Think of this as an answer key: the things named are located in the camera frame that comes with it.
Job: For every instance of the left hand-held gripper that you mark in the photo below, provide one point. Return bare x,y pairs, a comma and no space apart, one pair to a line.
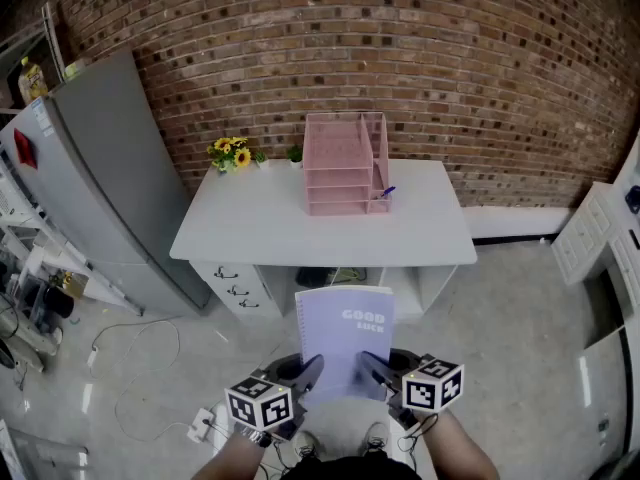
260,403

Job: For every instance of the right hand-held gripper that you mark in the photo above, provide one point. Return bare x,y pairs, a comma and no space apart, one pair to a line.
430,385

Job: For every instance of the lilac spiral notebook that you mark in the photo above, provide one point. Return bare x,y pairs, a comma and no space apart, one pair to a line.
340,343

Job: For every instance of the pink mesh desk organizer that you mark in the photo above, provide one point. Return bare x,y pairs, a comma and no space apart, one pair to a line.
337,188

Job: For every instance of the person's right forearm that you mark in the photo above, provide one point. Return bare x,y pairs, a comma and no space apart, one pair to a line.
460,453

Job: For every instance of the person's left forearm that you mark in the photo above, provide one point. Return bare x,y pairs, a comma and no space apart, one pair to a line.
225,460

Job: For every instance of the person's right shoe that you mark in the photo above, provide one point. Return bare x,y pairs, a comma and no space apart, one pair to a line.
376,438

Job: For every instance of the person's shoe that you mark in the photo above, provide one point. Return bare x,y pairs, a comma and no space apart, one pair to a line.
376,438
303,445

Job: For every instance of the brown wrist band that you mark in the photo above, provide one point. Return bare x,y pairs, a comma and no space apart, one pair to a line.
425,425

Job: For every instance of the person's left shoe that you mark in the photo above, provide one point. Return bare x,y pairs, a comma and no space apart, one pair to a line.
303,445

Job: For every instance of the metal wristwatch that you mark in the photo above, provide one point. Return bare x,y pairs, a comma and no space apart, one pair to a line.
255,437

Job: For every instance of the black bag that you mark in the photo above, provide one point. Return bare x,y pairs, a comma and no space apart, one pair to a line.
312,277

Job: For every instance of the person's black trousers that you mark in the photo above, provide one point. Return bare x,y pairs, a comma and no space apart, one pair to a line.
350,470

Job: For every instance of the white power strip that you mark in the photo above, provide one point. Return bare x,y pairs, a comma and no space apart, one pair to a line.
200,425

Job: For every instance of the white desk with drawers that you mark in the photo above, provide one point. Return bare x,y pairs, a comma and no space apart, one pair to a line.
240,228

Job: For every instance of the blue pen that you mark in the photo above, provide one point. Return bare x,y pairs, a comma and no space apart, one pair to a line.
387,191

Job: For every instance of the bushy potted green plant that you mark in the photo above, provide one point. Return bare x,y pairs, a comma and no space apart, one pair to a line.
295,155

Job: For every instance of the tiny potted green plant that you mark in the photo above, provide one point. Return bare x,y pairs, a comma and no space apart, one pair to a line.
261,159

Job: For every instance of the sunflower bouquet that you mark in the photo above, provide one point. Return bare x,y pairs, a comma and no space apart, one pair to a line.
235,153

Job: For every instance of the white drawer cabinet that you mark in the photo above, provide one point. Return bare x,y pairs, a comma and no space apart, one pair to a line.
585,233

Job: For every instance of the grey refrigerator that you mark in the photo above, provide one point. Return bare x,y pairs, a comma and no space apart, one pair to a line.
100,168

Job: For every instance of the red fridge magnet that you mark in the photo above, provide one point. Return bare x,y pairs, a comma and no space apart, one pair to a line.
25,148

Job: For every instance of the yellow drink bottle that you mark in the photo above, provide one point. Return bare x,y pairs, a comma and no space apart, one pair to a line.
32,83

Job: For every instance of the metal shelf frame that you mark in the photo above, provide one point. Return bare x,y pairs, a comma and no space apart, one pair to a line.
52,43

